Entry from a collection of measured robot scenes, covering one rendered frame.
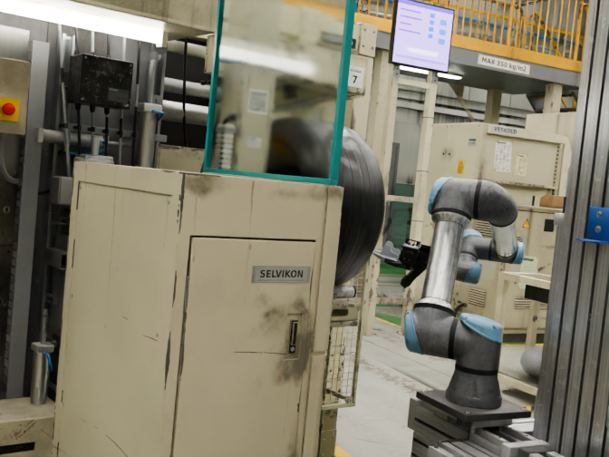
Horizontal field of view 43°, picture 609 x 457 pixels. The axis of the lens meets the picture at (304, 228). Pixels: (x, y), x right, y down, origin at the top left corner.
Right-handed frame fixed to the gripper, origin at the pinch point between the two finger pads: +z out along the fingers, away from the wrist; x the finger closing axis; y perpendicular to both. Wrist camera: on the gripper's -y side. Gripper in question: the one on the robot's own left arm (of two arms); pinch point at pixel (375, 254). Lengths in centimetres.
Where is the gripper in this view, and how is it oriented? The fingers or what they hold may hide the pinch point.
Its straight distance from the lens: 268.6
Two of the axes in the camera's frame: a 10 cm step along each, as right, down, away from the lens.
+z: -9.5, -2.4, 1.8
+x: -2.6, 3.7, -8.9
